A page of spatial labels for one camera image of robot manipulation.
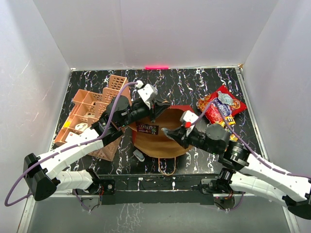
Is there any pink perforated desk organizer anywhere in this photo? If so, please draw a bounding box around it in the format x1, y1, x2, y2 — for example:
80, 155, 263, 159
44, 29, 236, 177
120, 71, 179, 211
53, 75, 132, 162

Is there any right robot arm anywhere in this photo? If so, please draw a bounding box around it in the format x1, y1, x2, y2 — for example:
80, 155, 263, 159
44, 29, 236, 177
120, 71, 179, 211
162, 124, 311, 220

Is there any yellow object in organizer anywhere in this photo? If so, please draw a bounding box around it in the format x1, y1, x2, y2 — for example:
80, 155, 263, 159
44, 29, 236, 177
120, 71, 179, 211
62, 120, 71, 128

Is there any small blue white stapler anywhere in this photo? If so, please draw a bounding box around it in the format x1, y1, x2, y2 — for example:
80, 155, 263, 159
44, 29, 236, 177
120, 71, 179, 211
133, 150, 145, 162

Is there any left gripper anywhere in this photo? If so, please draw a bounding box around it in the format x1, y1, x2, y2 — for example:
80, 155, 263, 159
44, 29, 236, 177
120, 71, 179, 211
119, 98, 170, 128

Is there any red paper bag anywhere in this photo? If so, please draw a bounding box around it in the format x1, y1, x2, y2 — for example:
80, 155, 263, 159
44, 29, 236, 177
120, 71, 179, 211
129, 105, 194, 162

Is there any purple M&M's packet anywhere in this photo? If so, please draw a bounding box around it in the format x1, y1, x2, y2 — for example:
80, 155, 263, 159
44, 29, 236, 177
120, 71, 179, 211
137, 123, 159, 135

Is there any black front base bar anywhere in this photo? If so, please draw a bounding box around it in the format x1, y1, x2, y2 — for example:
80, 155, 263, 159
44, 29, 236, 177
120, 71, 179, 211
72, 174, 240, 206

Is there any red candy bag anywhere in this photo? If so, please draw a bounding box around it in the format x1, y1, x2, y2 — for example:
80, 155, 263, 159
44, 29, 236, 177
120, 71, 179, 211
196, 85, 247, 124

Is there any aluminium frame rail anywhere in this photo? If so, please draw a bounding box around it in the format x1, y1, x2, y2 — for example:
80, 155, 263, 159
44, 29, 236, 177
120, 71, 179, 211
237, 65, 298, 233

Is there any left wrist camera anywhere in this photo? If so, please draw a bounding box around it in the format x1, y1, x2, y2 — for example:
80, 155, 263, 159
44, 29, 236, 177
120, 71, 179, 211
135, 80, 157, 109

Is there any pink tape strip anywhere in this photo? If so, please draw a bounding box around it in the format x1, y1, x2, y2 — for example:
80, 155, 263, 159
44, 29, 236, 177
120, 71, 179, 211
144, 66, 169, 70

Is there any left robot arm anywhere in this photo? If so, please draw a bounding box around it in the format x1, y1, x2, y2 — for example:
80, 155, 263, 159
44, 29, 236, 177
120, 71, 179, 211
24, 96, 170, 201

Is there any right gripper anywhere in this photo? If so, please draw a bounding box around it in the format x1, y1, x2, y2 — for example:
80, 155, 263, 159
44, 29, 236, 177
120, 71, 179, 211
167, 124, 219, 155

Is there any yellow M&M's packet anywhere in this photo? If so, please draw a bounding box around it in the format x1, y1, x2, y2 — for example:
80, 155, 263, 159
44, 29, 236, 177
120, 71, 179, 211
218, 115, 236, 128
230, 133, 239, 142

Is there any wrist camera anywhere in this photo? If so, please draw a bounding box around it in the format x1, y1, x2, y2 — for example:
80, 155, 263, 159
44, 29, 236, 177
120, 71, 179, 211
135, 80, 157, 109
180, 110, 199, 129

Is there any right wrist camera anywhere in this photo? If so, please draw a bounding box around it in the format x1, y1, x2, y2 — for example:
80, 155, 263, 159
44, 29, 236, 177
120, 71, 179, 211
180, 110, 199, 129

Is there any light blue snack packet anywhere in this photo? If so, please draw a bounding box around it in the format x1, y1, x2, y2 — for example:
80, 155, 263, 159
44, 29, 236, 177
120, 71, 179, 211
161, 128, 170, 134

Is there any silver grey candy wrapper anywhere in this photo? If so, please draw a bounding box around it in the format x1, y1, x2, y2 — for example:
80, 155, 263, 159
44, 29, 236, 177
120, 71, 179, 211
217, 91, 233, 105

